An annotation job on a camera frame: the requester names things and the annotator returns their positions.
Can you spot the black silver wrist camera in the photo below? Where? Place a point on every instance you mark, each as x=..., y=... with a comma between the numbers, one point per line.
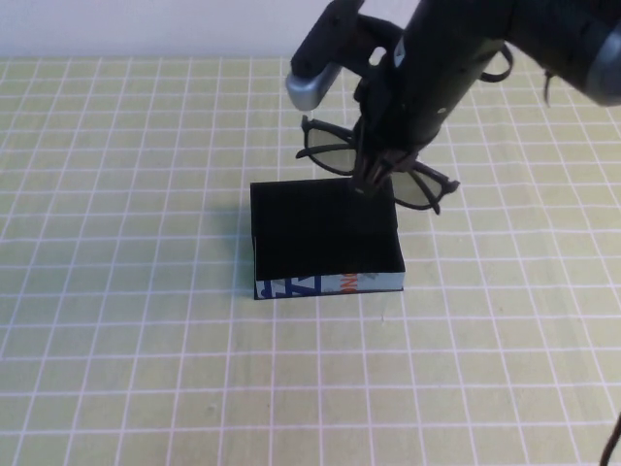
x=310, y=87

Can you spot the black printed glasses case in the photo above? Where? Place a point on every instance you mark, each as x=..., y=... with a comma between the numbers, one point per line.
x=291, y=242

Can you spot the black zip tie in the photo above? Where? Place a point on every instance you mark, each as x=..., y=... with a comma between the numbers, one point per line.
x=546, y=89

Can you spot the black-framed glasses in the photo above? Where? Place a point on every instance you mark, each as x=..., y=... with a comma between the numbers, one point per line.
x=335, y=157

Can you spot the right grey black robot arm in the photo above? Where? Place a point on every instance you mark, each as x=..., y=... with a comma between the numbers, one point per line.
x=558, y=34

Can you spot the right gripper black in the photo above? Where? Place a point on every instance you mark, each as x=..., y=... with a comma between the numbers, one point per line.
x=432, y=82

